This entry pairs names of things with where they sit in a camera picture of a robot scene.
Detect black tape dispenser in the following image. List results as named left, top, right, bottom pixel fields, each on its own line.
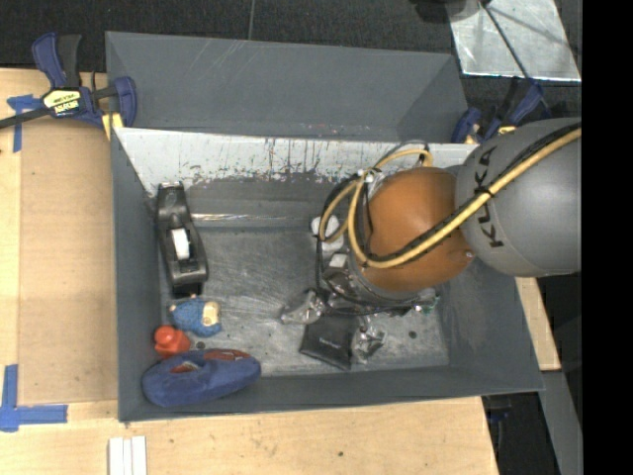
left=154, top=180, right=210, bottom=299

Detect grey metal bin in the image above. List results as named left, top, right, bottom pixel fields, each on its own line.
left=103, top=30, right=546, bottom=423

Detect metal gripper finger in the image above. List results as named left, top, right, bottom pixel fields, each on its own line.
left=280, top=289, right=328, bottom=327
left=352, top=314, right=388, bottom=364

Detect blue cloth slipper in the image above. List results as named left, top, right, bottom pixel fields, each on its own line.
left=140, top=347, right=263, bottom=409

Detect red toy duck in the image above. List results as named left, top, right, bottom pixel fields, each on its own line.
left=152, top=325, right=192, bottom=358

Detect black flat pouch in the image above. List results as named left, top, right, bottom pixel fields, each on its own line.
left=298, top=314, right=356, bottom=372

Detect pale wood board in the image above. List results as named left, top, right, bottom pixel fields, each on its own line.
left=17, top=116, right=121, bottom=408

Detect blue and cream plush toy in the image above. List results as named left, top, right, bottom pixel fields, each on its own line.
left=167, top=296, right=224, bottom=338

